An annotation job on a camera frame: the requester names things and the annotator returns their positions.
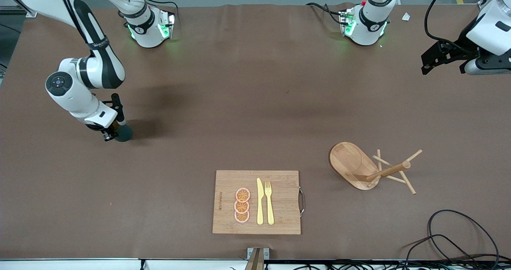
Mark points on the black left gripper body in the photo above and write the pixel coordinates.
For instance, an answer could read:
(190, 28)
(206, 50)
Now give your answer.
(459, 49)

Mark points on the bamboo cutting board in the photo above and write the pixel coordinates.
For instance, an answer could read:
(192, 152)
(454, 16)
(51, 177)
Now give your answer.
(279, 190)

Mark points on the wooden mug tree stand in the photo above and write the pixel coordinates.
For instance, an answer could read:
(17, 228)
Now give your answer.
(347, 162)

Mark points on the dark green cup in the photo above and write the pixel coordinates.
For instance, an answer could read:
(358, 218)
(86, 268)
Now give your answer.
(124, 134)

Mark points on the yellow plastic knife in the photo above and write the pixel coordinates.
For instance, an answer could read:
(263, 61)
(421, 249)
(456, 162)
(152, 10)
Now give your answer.
(260, 206)

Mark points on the small white paper scrap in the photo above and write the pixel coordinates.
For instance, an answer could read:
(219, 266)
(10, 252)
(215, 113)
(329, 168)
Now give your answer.
(406, 16)

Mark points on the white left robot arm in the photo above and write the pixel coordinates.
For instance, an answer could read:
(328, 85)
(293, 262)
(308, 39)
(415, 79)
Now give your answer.
(369, 22)

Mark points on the metal table bracket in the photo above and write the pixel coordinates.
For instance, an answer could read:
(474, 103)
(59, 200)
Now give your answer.
(258, 256)

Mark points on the yellow plastic fork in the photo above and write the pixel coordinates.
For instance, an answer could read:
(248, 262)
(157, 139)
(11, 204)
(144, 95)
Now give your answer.
(270, 210)

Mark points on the toy orange slice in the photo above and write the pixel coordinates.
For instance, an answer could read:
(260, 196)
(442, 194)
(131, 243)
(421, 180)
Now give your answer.
(242, 195)

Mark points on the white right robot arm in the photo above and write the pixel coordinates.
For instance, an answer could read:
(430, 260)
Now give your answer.
(72, 94)

